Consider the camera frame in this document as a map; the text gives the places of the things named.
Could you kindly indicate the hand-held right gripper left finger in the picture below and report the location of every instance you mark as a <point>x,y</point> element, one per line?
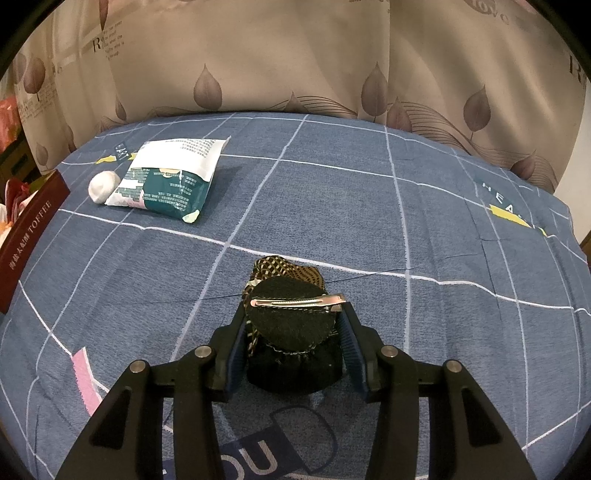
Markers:
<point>235,364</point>

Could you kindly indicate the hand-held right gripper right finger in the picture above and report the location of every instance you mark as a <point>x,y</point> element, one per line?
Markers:
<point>353,360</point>

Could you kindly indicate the black patterned hair clip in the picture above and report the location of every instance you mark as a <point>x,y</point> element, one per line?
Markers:
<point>291,323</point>

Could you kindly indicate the dark red box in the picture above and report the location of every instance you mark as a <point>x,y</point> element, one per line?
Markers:
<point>32,235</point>

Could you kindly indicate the blue checked bed sheet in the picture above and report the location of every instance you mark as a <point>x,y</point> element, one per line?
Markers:
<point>415,221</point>

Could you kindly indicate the green and white packet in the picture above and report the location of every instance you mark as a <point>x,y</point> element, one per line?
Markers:
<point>171,184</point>

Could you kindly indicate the small white pompom ball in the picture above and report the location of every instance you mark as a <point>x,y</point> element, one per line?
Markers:
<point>103,187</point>

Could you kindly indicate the red and white wrapper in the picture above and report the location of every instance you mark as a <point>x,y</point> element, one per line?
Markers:
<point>16,196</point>

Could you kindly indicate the dark wooden cabinet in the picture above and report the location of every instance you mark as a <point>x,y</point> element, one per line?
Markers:
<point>21,159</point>

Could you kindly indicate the beige leaf print curtain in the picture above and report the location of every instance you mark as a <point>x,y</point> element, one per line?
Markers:
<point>277,55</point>

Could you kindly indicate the orange plastic bag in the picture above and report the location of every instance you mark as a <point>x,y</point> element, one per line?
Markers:
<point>8,122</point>

